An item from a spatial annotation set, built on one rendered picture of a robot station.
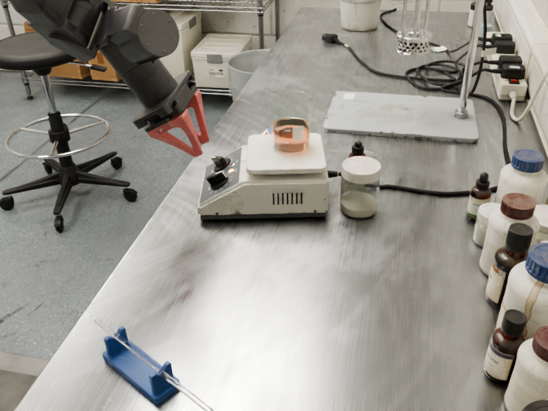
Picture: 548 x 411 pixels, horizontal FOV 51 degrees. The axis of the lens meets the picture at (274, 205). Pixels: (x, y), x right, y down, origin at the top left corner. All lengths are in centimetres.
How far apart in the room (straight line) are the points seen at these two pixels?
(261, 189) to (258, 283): 16
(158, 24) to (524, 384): 56
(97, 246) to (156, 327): 148
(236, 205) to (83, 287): 122
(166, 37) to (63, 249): 157
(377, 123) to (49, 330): 120
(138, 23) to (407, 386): 51
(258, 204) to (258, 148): 9
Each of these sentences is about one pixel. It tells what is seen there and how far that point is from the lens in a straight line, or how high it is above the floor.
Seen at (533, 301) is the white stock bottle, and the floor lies 84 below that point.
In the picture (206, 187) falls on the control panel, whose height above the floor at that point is 79.
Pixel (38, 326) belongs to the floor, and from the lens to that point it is 193.
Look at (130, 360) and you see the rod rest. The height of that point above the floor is 76.
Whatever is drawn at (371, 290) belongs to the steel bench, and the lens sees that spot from 76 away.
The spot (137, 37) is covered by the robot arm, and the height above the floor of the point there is 105.
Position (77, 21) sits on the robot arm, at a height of 106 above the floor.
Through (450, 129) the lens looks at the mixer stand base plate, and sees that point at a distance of 117.
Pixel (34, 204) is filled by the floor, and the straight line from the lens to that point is 254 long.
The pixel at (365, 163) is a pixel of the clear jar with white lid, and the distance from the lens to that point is 87.
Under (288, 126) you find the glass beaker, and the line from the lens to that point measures 85.
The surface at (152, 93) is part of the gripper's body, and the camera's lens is 80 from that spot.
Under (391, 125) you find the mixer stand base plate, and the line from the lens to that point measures 117.
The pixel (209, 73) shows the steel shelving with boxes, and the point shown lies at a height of 22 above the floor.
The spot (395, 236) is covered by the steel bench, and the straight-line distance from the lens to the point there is 86.
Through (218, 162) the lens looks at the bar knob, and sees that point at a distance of 93.
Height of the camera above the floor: 125
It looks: 33 degrees down
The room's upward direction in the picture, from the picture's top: 2 degrees counter-clockwise
